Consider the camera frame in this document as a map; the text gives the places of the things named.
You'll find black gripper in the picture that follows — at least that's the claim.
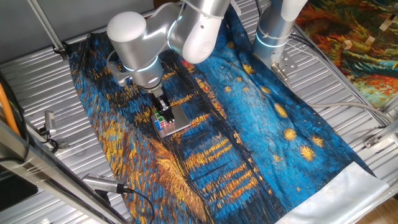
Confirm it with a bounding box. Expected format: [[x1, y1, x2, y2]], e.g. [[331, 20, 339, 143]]
[[150, 92, 175, 124]]

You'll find green white red Rubik's cube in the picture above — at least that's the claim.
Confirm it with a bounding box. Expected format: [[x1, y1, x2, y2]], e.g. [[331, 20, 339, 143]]
[[151, 109, 175, 131]]

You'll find silver digital pocket scale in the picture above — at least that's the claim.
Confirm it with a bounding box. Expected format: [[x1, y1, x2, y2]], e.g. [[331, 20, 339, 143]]
[[151, 105, 191, 139]]

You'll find blue starry night painted cloth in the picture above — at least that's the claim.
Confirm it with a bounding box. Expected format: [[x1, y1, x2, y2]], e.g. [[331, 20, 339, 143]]
[[68, 0, 390, 224]]

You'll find white plastic strip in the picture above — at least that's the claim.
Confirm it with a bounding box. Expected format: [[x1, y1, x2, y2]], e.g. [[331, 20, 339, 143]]
[[231, 0, 243, 17]]

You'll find thin metal rod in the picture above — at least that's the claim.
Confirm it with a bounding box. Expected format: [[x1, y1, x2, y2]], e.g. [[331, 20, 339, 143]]
[[26, 0, 69, 62]]

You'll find black monitor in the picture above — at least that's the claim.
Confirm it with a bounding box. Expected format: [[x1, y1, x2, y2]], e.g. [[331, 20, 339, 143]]
[[0, 164, 40, 212]]

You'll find orange teal painted cloth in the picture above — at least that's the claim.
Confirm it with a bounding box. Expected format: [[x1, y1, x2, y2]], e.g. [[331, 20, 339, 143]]
[[295, 0, 398, 110]]

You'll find black camera cable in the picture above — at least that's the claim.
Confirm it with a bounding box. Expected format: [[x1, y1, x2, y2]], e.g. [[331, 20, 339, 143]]
[[124, 188, 155, 224]]

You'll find silver depth camera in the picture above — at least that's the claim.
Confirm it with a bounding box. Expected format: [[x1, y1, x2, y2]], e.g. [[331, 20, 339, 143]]
[[82, 173, 133, 195]]

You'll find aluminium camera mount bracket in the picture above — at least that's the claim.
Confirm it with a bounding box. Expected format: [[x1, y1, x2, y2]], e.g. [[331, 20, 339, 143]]
[[37, 126, 70, 153]]

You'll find small grey camera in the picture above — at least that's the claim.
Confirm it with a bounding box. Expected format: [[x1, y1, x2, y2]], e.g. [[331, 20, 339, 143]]
[[44, 110, 57, 136]]

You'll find aluminium frame bar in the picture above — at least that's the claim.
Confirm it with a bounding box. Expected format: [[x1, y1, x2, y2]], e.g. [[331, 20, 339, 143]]
[[0, 121, 125, 224]]

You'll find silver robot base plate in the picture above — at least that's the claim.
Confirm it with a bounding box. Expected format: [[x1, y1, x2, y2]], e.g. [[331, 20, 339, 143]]
[[270, 51, 299, 78]]

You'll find thick black cable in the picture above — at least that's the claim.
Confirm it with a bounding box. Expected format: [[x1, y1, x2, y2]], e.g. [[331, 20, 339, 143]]
[[0, 71, 30, 162]]

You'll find orange cable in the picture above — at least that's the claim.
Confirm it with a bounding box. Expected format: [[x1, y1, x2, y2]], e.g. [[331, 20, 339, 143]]
[[0, 83, 21, 136]]

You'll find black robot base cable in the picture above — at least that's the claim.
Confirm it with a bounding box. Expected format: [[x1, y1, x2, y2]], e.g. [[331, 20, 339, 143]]
[[289, 32, 388, 128]]

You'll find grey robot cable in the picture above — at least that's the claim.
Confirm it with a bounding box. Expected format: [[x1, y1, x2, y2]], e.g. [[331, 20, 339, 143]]
[[272, 63, 394, 124]]

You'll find aluminium profile bracket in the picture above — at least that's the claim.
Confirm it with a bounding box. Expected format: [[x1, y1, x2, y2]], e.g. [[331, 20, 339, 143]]
[[363, 119, 398, 150]]

